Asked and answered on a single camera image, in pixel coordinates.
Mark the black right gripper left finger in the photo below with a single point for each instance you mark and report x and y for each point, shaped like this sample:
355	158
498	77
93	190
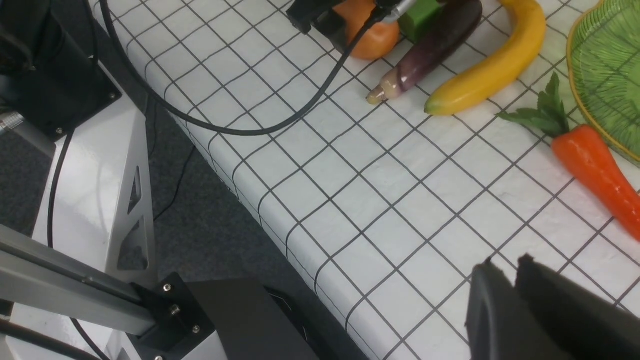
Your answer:
499	323

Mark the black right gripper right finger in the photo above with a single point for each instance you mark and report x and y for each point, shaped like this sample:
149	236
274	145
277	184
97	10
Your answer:
578	321

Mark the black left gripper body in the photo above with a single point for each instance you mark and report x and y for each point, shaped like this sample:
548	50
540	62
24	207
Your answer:
331	18

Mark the orange plastic tomato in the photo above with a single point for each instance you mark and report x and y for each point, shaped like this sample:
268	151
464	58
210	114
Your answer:
378	41

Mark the purple plastic eggplant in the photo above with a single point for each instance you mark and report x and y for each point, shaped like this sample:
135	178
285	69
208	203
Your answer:
453	24

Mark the yellow plastic banana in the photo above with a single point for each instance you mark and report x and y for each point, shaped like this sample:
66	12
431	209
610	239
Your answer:
494	73

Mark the orange plastic carrot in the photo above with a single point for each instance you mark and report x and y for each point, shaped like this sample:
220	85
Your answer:
583	153

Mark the green foam cube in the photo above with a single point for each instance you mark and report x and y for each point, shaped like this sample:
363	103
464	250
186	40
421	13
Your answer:
417	20

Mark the white checkered tablecloth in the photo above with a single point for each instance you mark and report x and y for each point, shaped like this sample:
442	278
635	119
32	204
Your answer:
383	210

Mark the white metal robot stand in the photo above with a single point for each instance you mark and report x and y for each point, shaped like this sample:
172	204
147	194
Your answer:
94	235

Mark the green glass leaf plate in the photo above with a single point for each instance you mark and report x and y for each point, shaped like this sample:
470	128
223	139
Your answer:
603	62

